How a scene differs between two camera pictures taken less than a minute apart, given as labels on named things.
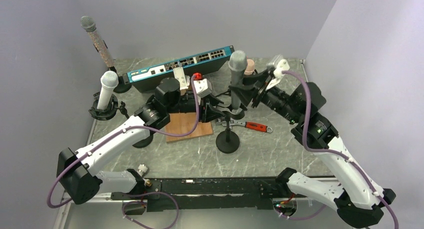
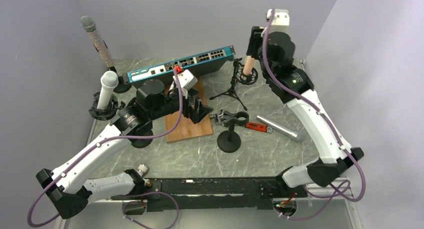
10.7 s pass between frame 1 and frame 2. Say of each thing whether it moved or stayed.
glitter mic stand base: stayed
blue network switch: stayed
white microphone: stayed
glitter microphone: stayed
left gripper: moved
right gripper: moved
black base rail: stayed
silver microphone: moved
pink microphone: stayed
